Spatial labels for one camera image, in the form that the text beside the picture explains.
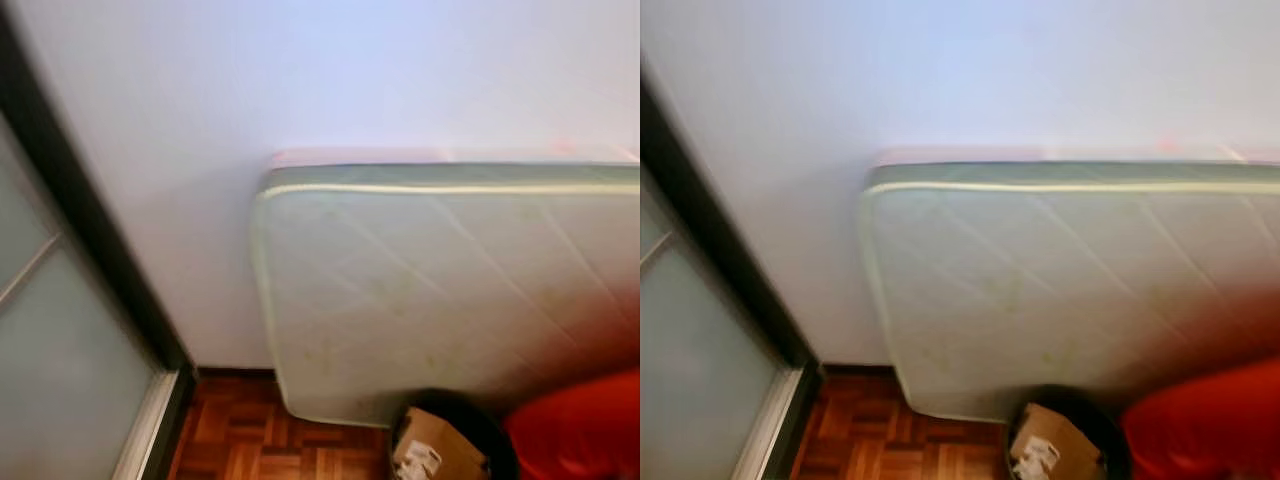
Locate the frosted glass sliding door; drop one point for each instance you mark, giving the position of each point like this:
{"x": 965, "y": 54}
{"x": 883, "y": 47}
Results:
{"x": 60, "y": 360}
{"x": 700, "y": 380}

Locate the pale green quilted mattress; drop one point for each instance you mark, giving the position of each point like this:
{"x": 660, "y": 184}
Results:
{"x": 420, "y": 290}
{"x": 1040, "y": 290}

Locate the black waste bin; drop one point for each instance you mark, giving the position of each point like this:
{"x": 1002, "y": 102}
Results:
{"x": 1112, "y": 440}
{"x": 497, "y": 440}

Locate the brown cardboard box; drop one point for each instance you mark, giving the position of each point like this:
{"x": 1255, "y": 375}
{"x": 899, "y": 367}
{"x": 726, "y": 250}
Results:
{"x": 1055, "y": 435}
{"x": 440, "y": 440}

